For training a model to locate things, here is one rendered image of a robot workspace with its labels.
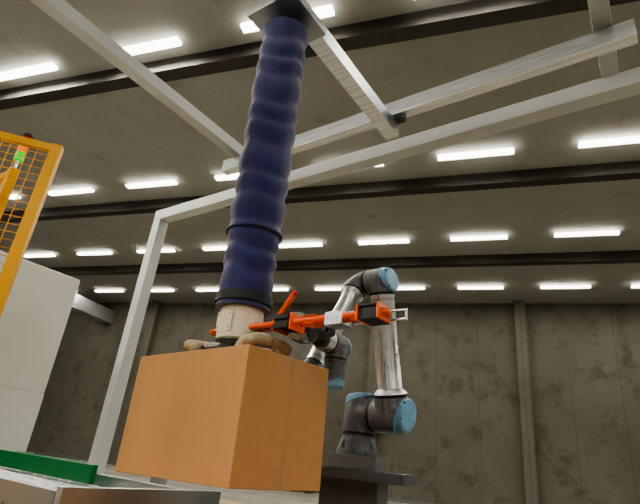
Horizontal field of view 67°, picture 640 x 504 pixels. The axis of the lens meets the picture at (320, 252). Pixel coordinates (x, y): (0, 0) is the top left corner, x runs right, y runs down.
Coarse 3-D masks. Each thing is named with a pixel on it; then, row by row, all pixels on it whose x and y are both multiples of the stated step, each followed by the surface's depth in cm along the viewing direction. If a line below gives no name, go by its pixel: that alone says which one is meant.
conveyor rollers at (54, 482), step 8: (0, 472) 249; (8, 472) 252; (16, 472) 256; (24, 472) 266; (24, 480) 225; (32, 480) 228; (40, 480) 231; (48, 480) 234; (56, 480) 237; (64, 480) 241
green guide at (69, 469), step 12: (0, 456) 282; (12, 456) 275; (24, 456) 268; (36, 456) 261; (12, 468) 270; (24, 468) 263; (36, 468) 257; (48, 468) 251; (60, 468) 246; (72, 468) 240; (84, 468) 235; (96, 468) 233; (72, 480) 237; (84, 480) 232
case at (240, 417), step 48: (144, 384) 174; (192, 384) 157; (240, 384) 143; (288, 384) 157; (144, 432) 164; (192, 432) 148; (240, 432) 138; (288, 432) 152; (192, 480) 141; (240, 480) 134; (288, 480) 148
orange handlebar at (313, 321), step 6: (348, 312) 154; (354, 312) 152; (384, 312) 147; (390, 312) 148; (300, 318) 165; (306, 318) 163; (312, 318) 162; (318, 318) 160; (324, 318) 159; (354, 318) 156; (252, 324) 178; (258, 324) 176; (264, 324) 174; (270, 324) 173; (294, 324) 167; (300, 324) 169; (306, 324) 164; (312, 324) 163; (318, 324) 163; (210, 330) 192; (258, 330) 181; (264, 330) 179; (270, 330) 178; (270, 348) 207
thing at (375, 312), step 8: (360, 304) 151; (368, 304) 149; (376, 304) 147; (360, 312) 151; (368, 312) 149; (376, 312) 146; (360, 320) 150; (368, 320) 149; (376, 320) 149; (384, 320) 148
